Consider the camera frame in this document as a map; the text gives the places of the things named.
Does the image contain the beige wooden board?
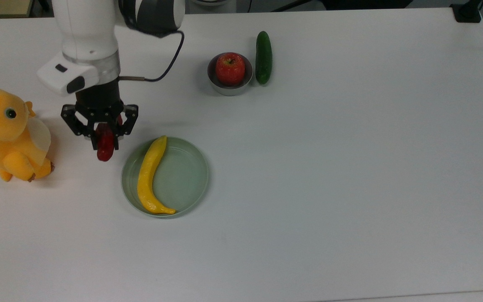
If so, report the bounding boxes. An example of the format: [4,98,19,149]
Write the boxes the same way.
[0,0,35,18]

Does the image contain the small metal bowl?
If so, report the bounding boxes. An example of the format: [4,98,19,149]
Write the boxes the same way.
[207,52,254,96]

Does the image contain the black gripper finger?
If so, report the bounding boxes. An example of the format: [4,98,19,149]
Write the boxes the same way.
[60,104,100,151]
[111,104,139,150]

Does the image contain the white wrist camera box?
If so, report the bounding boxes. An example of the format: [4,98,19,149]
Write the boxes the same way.
[36,51,100,96]

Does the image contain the yellow banana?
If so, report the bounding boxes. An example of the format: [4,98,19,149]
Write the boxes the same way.
[137,135,177,215]

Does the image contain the yellow plush toy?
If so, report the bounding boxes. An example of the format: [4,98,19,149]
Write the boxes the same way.
[0,88,55,182]

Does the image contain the black table clamp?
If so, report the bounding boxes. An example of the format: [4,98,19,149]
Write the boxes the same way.
[450,0,483,23]

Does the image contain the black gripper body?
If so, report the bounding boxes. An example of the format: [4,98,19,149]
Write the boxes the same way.
[75,81,124,122]

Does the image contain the green cucumber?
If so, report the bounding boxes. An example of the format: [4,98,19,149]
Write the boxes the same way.
[255,31,273,86]

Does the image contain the red chili pepper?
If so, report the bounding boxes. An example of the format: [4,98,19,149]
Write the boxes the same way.
[96,114,124,162]

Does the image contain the red apple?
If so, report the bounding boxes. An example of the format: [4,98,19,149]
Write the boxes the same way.
[215,52,246,86]

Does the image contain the green plastic plate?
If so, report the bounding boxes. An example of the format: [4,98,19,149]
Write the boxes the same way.
[121,136,210,219]

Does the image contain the black cable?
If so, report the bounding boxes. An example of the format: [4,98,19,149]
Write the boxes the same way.
[119,30,185,83]

